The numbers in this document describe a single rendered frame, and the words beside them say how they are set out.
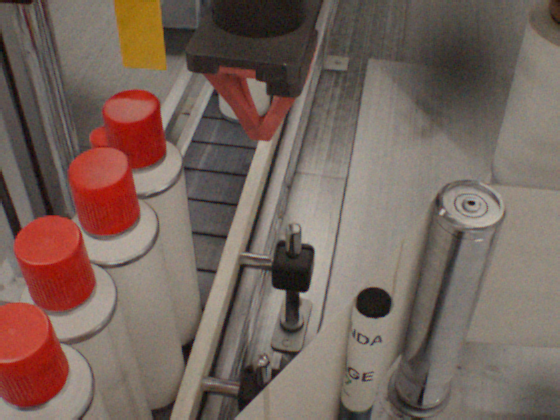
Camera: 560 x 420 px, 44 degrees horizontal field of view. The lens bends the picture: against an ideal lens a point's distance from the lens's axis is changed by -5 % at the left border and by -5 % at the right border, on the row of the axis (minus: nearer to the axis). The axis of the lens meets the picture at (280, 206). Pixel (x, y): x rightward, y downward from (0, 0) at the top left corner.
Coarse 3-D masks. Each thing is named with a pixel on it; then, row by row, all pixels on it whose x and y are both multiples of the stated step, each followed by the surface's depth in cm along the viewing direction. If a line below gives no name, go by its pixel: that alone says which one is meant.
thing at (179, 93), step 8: (184, 72) 63; (184, 80) 62; (192, 80) 63; (176, 88) 61; (184, 88) 61; (192, 88) 64; (168, 96) 61; (176, 96) 61; (184, 96) 62; (168, 104) 60; (176, 104) 60; (168, 112) 59; (176, 112) 60; (168, 120) 58; (176, 120) 60; (168, 128) 58; (168, 136) 59
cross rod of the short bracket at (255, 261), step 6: (246, 252) 55; (240, 258) 55; (246, 258) 55; (252, 258) 55; (258, 258) 55; (264, 258) 55; (270, 258) 55; (240, 264) 55; (246, 264) 55; (252, 264) 55; (258, 264) 55; (264, 264) 55; (270, 264) 54; (264, 270) 55; (270, 270) 55
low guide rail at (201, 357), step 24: (264, 144) 63; (264, 168) 61; (240, 216) 57; (240, 240) 55; (216, 288) 52; (216, 312) 50; (216, 336) 50; (192, 360) 48; (192, 384) 46; (192, 408) 45
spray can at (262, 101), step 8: (248, 80) 67; (256, 88) 68; (264, 88) 69; (256, 96) 69; (264, 96) 70; (224, 104) 70; (256, 104) 70; (264, 104) 70; (224, 112) 71; (232, 112) 70; (264, 112) 71; (232, 120) 71
